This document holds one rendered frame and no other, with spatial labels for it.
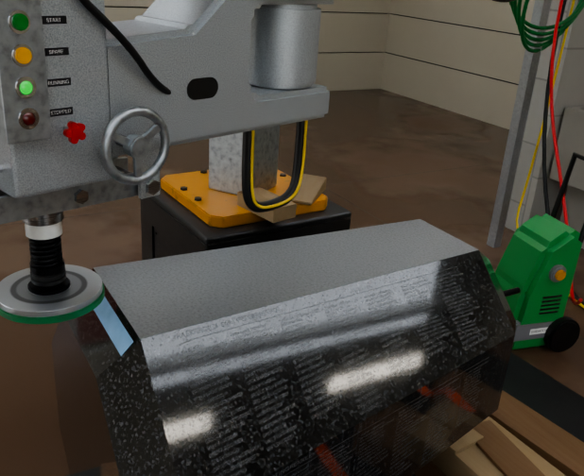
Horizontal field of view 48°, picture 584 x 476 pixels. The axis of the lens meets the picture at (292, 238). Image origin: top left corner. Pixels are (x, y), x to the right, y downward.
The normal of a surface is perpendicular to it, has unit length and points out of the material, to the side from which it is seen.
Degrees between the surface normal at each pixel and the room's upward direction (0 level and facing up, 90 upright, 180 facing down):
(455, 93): 90
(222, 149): 90
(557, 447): 0
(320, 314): 45
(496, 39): 90
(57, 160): 90
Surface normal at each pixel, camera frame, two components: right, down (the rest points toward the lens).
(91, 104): 0.73, 0.31
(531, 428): 0.07, -0.92
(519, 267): -0.88, -0.22
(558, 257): 0.31, 0.40
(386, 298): 0.43, -0.40
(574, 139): -0.87, 0.15
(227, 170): -0.46, 0.33
